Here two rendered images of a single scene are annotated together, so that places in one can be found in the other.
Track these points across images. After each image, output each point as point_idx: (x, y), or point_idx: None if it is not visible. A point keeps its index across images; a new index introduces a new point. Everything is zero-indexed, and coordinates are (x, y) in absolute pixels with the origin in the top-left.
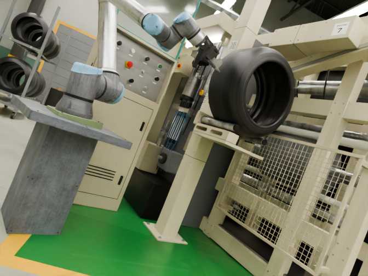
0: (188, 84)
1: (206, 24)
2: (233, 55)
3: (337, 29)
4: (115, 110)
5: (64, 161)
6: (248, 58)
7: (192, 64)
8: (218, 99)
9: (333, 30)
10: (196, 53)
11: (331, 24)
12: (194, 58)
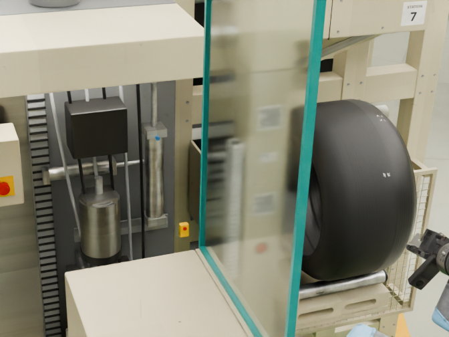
0: (111, 226)
1: (144, 71)
2: (377, 187)
3: (409, 14)
4: None
5: None
6: (413, 185)
7: (419, 287)
8: (371, 267)
9: (402, 15)
10: (431, 271)
11: (397, 3)
12: (423, 277)
